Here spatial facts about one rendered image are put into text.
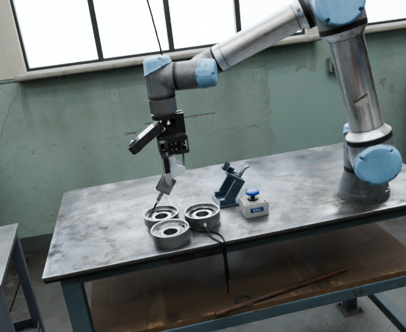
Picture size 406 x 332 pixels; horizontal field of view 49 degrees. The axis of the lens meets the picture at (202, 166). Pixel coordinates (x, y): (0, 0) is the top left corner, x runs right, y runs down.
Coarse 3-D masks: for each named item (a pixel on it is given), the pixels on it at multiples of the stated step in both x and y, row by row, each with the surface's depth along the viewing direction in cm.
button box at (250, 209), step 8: (240, 200) 132; (248, 200) 131; (256, 200) 130; (264, 200) 129; (240, 208) 134; (248, 208) 128; (256, 208) 129; (264, 208) 129; (248, 216) 129; (256, 216) 129
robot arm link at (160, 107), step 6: (150, 102) 119; (156, 102) 118; (162, 102) 118; (168, 102) 118; (174, 102) 120; (150, 108) 120; (156, 108) 119; (162, 108) 118; (168, 108) 119; (174, 108) 120; (156, 114) 119; (162, 114) 119; (168, 114) 120
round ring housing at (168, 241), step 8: (160, 224) 125; (168, 224) 126; (176, 224) 125; (184, 224) 124; (152, 232) 120; (160, 232) 122; (168, 232) 123; (176, 232) 123; (184, 232) 118; (160, 240) 117; (168, 240) 116; (176, 240) 117; (184, 240) 118; (168, 248) 118
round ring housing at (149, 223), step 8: (152, 208) 135; (160, 208) 136; (168, 208) 135; (176, 208) 132; (144, 216) 130; (152, 216) 132; (160, 216) 133; (168, 216) 130; (176, 216) 129; (152, 224) 127
